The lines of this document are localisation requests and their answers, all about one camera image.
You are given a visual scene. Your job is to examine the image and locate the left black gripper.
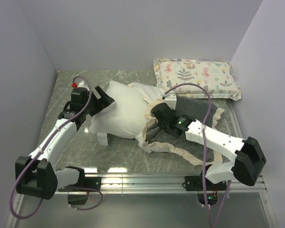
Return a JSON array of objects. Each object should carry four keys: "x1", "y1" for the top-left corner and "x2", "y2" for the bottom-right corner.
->
[{"x1": 83, "y1": 86, "x2": 114, "y2": 116}]

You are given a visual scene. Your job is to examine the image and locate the grey pillowcase with cream ruffle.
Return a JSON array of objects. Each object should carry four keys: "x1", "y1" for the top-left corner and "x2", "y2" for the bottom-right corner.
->
[{"x1": 136, "y1": 94, "x2": 225, "y2": 166}]

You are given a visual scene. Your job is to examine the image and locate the white pillow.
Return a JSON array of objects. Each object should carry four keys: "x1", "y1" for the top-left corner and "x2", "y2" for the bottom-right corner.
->
[{"x1": 90, "y1": 81, "x2": 164, "y2": 146}]

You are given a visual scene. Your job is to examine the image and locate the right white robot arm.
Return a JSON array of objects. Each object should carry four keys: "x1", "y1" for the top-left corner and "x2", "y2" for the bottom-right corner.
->
[{"x1": 151, "y1": 103, "x2": 266, "y2": 190}]

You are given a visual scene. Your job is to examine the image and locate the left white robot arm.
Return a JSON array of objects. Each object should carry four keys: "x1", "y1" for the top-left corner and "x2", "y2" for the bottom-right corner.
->
[{"x1": 15, "y1": 86, "x2": 115, "y2": 200}]

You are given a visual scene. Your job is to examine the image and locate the animal print pillow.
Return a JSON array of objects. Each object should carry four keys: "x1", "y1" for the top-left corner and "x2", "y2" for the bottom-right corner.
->
[{"x1": 153, "y1": 58, "x2": 242, "y2": 101}]

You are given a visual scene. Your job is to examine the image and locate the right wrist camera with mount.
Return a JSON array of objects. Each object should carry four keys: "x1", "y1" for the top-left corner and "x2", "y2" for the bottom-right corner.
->
[{"x1": 162, "y1": 93, "x2": 177, "y2": 110}]

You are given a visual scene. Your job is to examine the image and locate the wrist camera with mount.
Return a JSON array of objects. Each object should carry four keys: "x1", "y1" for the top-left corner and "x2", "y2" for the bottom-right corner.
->
[
  {"x1": 71, "y1": 80, "x2": 89, "y2": 90},
  {"x1": 162, "y1": 93, "x2": 177, "y2": 110}
]

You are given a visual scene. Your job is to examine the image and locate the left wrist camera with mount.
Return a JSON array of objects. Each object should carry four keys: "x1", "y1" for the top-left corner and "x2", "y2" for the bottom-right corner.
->
[{"x1": 71, "y1": 80, "x2": 89, "y2": 90}]

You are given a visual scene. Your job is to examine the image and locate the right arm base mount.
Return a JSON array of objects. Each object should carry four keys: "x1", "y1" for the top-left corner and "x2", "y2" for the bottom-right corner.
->
[{"x1": 182, "y1": 175, "x2": 227, "y2": 207}]

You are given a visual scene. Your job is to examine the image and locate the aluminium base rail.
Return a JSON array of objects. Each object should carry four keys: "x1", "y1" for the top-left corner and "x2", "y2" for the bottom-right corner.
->
[{"x1": 4, "y1": 99, "x2": 276, "y2": 228}]

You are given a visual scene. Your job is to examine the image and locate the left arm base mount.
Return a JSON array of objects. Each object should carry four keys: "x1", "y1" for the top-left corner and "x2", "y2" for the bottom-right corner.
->
[{"x1": 57, "y1": 176, "x2": 103, "y2": 207}]

